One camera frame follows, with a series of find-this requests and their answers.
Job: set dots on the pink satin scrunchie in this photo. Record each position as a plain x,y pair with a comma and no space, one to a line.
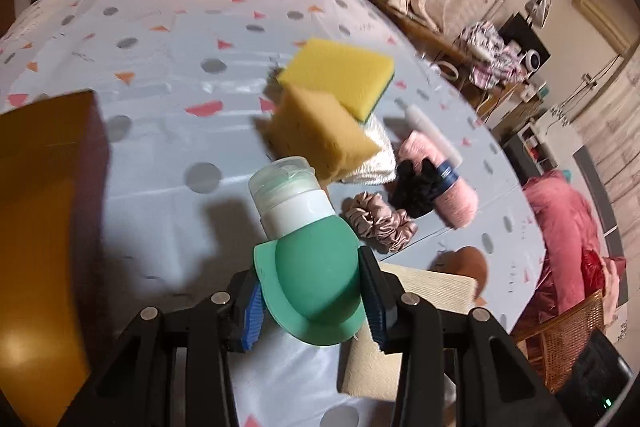
373,219

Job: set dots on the patterned plastic tablecloth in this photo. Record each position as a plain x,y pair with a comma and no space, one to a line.
183,91

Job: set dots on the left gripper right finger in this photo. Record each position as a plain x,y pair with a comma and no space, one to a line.
379,291

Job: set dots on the white plastic tube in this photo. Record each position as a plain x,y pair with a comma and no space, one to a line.
418,121

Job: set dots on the white round fan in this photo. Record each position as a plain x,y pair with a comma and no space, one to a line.
531,61

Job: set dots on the green silicone bottle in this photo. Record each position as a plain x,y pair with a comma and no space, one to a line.
308,266

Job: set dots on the pink rolled towel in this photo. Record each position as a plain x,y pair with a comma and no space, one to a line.
457,206

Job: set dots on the pile of striped clothes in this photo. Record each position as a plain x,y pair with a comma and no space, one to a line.
494,62

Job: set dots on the black scrunchie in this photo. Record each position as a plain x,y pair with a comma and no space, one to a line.
417,188

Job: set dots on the wicker chair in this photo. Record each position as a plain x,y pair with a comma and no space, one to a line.
554,346

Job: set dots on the pink blanket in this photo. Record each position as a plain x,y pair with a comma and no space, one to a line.
573,268

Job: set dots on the wooden side table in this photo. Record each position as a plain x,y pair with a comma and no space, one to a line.
502,108

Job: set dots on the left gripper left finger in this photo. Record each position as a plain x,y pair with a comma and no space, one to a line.
252,310

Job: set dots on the tan porous sponge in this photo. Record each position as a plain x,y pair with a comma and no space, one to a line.
314,125

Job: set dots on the white rolled cloth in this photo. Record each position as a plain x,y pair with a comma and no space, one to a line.
381,167

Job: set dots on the brown egg-shaped sponge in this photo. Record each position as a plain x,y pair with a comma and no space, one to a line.
467,261

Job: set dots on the yellow green scrub sponge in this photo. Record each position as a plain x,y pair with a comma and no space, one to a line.
357,77

